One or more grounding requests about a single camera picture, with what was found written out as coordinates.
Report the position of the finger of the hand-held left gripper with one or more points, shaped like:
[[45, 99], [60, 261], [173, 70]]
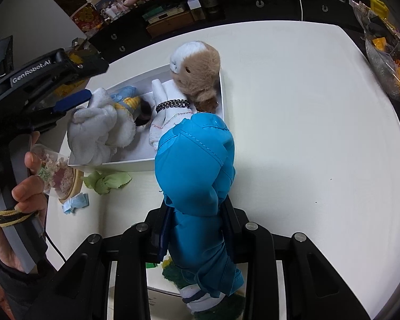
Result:
[[73, 100], [90, 68]]

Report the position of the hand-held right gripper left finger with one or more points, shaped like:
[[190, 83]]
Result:
[[162, 236]]

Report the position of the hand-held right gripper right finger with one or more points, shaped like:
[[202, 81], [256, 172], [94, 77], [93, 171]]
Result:
[[233, 226]]

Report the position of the white plush doll body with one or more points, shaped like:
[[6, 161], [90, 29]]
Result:
[[90, 130]]

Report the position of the white plush duck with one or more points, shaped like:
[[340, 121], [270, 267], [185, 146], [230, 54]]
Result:
[[125, 125]]

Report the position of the blue doll garment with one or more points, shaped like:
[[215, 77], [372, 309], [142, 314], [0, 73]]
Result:
[[196, 173]]

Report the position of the green white plush stocking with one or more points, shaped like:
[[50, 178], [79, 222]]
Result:
[[203, 301]]

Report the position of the white cardboard box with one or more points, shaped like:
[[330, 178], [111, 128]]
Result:
[[126, 166]]

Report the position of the green fabric bow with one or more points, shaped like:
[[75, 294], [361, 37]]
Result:
[[103, 181]]

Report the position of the light blue cloth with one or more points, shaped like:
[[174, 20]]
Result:
[[75, 203]]

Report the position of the white knitted sock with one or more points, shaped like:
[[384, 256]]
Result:
[[166, 123]]

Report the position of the brown plush toy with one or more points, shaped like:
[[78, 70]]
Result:
[[200, 70]]

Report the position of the person's left forearm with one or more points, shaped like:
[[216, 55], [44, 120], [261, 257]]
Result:
[[10, 293]]

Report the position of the person's left hand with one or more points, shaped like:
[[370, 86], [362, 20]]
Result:
[[26, 193]]

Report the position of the red decorative box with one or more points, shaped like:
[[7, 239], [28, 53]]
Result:
[[85, 18]]

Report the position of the group of small white bottles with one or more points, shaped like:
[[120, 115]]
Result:
[[115, 10]]

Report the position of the blue printed box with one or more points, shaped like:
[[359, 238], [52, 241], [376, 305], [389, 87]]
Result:
[[105, 1]]

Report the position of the glass dome with flowers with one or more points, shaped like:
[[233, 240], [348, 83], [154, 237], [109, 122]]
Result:
[[60, 180]]

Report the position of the brown wooden box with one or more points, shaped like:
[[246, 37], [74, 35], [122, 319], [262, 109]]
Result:
[[170, 25]]

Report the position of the stack of books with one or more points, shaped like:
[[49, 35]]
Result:
[[163, 12]]

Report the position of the small white box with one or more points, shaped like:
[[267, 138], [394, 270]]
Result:
[[193, 4]]

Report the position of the dark canister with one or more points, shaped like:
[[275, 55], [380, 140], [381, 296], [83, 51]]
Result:
[[208, 1]]

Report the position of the black cabinet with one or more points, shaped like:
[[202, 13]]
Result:
[[276, 10]]

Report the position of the glass bowl of snacks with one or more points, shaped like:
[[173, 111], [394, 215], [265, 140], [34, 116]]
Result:
[[391, 73]]

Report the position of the yellow plastic toy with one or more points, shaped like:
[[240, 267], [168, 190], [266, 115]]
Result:
[[380, 6]]

